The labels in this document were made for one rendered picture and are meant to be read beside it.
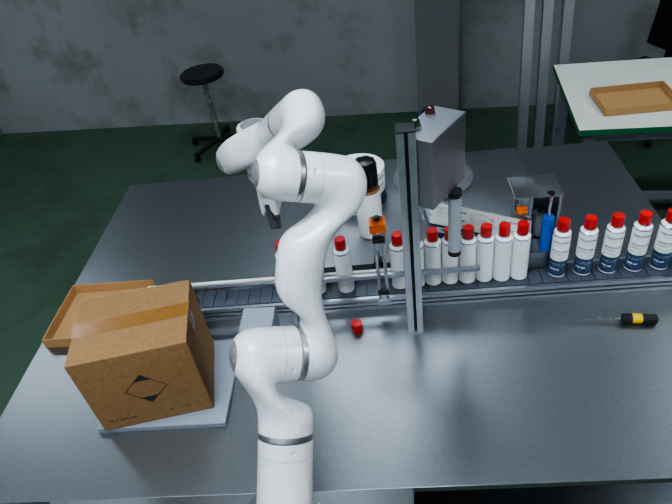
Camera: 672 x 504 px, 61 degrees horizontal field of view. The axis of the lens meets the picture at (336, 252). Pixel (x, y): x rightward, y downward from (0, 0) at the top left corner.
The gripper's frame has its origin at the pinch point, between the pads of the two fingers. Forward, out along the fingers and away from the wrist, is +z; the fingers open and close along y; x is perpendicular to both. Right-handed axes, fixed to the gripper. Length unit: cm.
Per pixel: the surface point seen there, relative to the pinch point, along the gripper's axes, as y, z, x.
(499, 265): -3, 21, -65
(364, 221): 23.9, 20.3, -24.6
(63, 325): -3, 33, 79
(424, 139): -16, -31, -43
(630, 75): 151, 37, -161
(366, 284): 0.9, 28.3, -24.2
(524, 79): 224, 66, -127
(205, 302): -1.9, 28.3, 28.4
